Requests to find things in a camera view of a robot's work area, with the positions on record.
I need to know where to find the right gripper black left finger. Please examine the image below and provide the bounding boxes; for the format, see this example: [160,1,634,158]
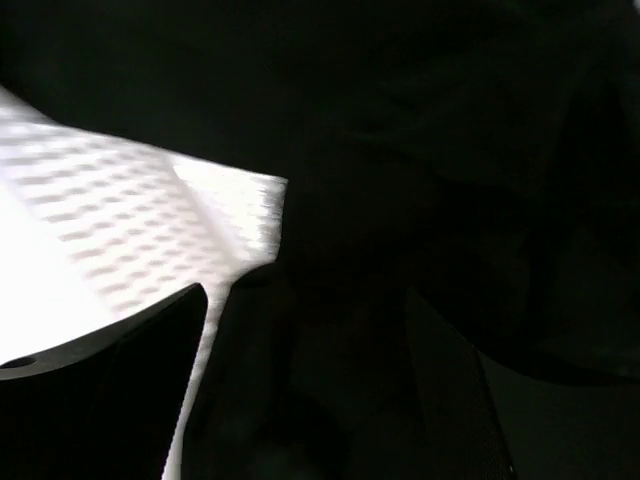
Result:
[1,284,208,480]

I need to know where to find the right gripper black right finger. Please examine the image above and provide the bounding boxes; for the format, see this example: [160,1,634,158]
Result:
[406,289,515,480]

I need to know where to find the black trousers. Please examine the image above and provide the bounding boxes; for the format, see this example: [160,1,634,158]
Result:
[1,1,639,479]

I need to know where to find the white perforated plastic basket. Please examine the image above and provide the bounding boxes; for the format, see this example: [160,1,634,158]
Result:
[0,85,290,480]

